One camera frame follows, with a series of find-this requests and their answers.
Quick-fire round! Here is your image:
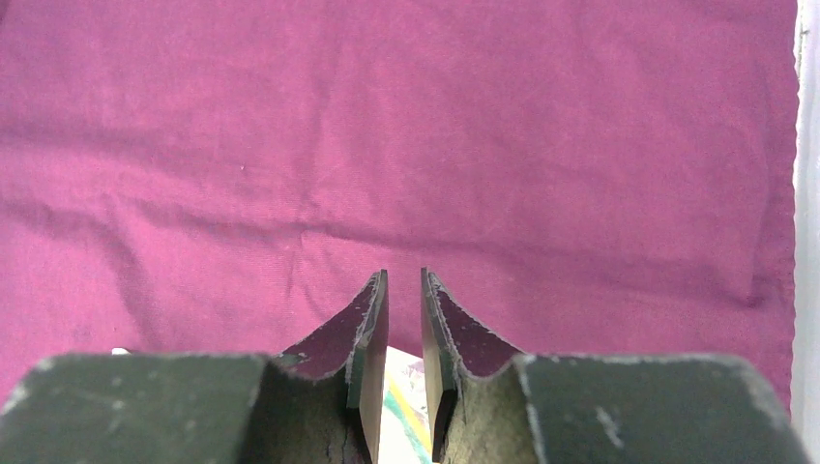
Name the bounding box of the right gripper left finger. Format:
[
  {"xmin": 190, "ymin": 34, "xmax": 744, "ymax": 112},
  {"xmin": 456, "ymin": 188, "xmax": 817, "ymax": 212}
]
[{"xmin": 1, "ymin": 271, "xmax": 389, "ymax": 463}]

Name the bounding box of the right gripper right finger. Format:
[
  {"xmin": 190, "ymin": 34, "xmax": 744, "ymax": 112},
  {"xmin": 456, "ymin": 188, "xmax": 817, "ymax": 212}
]
[{"xmin": 421, "ymin": 270, "xmax": 809, "ymax": 463}]

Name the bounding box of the purple cloth wrap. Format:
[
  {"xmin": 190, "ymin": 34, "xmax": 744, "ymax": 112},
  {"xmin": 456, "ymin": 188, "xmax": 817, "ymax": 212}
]
[{"xmin": 1, "ymin": 1, "xmax": 798, "ymax": 398}]

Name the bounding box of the white sterile packet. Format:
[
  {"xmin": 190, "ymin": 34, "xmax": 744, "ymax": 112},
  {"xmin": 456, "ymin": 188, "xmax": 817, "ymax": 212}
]
[{"xmin": 377, "ymin": 347, "xmax": 432, "ymax": 464}]

